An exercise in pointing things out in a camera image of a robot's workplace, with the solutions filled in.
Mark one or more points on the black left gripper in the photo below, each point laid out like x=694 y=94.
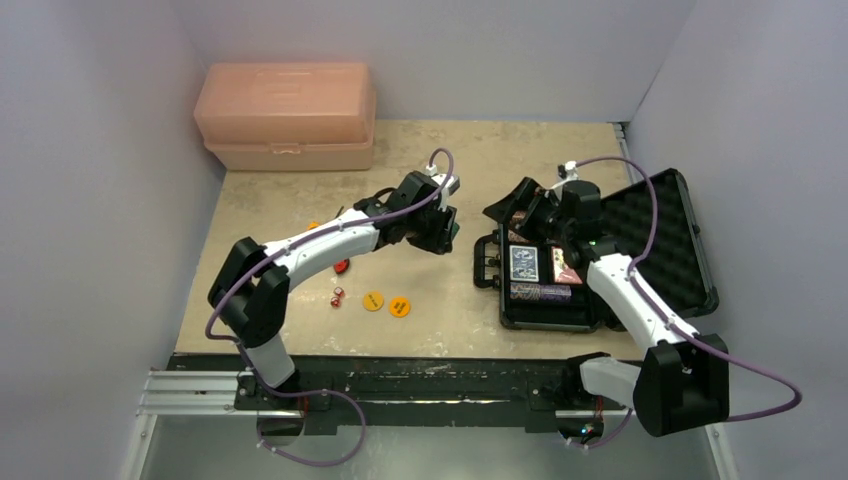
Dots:
x=439 y=242

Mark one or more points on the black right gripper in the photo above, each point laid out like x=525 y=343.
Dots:
x=527 y=207

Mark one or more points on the orange poker chip stack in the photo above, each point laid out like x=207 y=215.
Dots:
x=514 y=224

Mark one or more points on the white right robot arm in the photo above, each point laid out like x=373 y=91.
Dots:
x=683 y=379

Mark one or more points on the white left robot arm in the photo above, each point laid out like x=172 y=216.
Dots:
x=250 y=293

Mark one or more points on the blue playing card deck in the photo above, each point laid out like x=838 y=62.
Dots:
x=524 y=263

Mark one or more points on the blue purple chip row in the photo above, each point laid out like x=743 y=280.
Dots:
x=531 y=292

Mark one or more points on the red playing card deck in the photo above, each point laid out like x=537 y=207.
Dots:
x=562 y=273

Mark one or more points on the orange small blind button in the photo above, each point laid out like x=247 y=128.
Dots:
x=399 y=307

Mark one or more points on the yellow big blind button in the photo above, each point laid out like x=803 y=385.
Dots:
x=373 y=301

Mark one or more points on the red utility knife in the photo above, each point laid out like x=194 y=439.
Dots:
x=342 y=266

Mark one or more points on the pink plastic storage box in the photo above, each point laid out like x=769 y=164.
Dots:
x=288 y=116

